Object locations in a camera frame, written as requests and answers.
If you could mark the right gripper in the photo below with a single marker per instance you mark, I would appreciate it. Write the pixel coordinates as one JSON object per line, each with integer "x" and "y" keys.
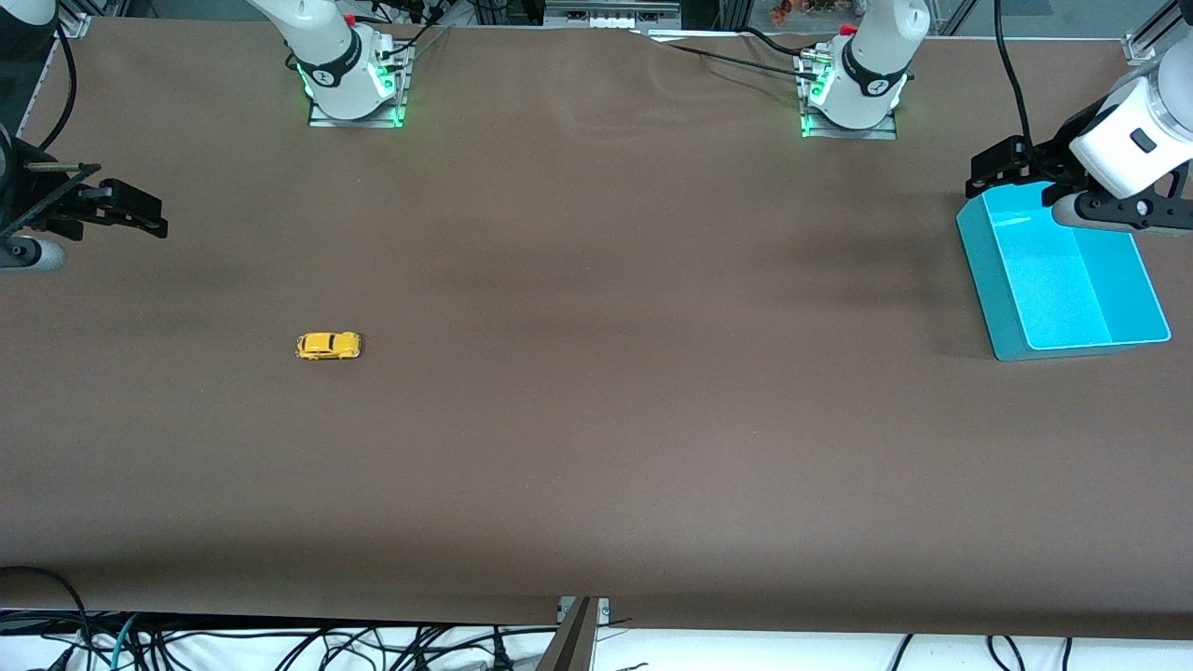
{"x": 48, "y": 201}

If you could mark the yellow beetle toy car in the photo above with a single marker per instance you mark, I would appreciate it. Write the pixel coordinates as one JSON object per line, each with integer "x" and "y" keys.
{"x": 328, "y": 346}

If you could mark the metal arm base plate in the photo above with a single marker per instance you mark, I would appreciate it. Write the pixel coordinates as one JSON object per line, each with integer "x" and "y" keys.
{"x": 839, "y": 133}
{"x": 373, "y": 121}

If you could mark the dark diagonal bar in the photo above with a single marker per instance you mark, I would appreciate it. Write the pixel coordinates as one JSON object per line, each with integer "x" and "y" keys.
{"x": 569, "y": 648}

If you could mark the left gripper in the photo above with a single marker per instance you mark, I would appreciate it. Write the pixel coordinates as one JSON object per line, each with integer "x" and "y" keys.
{"x": 1051, "y": 156}

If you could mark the aluminium frame corner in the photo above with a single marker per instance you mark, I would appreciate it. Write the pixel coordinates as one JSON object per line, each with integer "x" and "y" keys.
{"x": 1139, "y": 48}

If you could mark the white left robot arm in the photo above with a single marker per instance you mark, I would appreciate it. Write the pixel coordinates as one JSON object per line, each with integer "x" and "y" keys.
{"x": 871, "y": 65}

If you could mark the metal table edge bracket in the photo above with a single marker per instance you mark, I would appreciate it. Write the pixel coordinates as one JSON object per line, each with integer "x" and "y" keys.
{"x": 582, "y": 610}

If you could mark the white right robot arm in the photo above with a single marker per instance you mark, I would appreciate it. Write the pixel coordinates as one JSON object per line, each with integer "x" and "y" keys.
{"x": 326, "y": 56}

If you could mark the brown table cover mat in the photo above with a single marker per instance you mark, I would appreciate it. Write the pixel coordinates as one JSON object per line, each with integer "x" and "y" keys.
{"x": 596, "y": 373}

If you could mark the teal plastic bin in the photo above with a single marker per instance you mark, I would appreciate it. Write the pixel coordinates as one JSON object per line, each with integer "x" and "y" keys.
{"x": 1072, "y": 298}

